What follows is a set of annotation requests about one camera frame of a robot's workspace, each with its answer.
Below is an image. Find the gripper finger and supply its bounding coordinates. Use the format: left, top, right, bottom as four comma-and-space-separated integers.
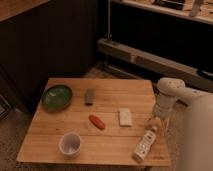
162, 118, 169, 135
148, 116, 156, 130

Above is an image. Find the white plastic bottle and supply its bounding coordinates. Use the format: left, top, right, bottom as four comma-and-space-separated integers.
133, 126, 158, 162

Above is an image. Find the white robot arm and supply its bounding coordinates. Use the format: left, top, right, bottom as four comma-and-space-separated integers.
152, 77, 213, 171

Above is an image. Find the white rectangular box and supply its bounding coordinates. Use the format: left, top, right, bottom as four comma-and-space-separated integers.
119, 108, 132, 126

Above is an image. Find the grey metal beam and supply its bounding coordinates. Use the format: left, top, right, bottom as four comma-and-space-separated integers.
97, 38, 213, 92

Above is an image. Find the wooden table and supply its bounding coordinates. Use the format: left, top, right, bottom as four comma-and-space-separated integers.
16, 77, 172, 167

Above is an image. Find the red oblong object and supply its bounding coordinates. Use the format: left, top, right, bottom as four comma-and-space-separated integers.
89, 115, 105, 130

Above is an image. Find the dark rectangular block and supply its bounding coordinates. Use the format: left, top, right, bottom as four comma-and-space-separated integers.
85, 88, 94, 105

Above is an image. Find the white plastic cup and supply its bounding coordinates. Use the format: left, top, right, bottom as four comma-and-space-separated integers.
58, 132, 81, 157

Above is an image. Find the green bowl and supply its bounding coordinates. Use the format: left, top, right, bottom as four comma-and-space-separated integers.
41, 85, 73, 112

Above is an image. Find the wooden shelf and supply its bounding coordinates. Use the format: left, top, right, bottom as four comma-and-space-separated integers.
112, 0, 213, 25

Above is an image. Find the vertical metal pole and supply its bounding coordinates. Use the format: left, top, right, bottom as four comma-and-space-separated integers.
107, 0, 111, 40

